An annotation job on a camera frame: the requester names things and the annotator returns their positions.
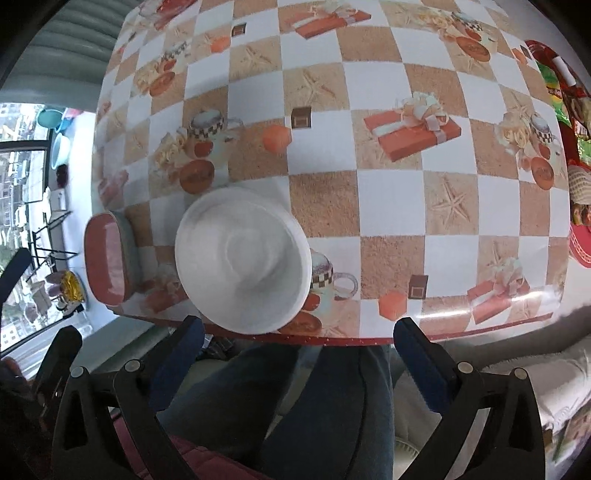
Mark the checkered patterned tablecloth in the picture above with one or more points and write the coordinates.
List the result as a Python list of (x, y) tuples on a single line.
[(414, 142)]

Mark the yellow container on floor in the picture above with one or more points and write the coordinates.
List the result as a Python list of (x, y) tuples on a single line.
[(71, 288)]

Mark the person's blue jeans legs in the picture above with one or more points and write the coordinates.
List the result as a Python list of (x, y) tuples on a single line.
[(340, 427)]

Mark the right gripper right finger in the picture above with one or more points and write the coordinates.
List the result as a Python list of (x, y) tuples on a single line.
[(511, 445)]

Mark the white fluffy cushion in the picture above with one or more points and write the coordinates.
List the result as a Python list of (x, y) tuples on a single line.
[(561, 383)]

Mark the snack tray with packets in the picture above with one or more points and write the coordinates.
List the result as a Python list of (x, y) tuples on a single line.
[(571, 102)]

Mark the teal plastic basin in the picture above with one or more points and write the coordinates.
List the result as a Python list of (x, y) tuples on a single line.
[(53, 119)]

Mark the grey corrugated cabinet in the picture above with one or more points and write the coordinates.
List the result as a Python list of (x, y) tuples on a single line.
[(59, 56)]

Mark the large white foam bowl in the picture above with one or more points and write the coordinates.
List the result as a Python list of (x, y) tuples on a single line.
[(243, 261)]

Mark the glass bowl of tomatoes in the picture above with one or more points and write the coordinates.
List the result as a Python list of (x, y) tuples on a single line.
[(158, 13)]

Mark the green square plate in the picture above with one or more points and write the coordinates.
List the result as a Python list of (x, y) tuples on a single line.
[(130, 254)]

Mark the black metal rack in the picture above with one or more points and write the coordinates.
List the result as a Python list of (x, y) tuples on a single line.
[(45, 256)]

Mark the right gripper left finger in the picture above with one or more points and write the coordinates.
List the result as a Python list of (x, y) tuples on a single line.
[(146, 386)]

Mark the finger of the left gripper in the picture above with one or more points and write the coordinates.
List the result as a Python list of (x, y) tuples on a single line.
[(14, 270), (54, 371)]

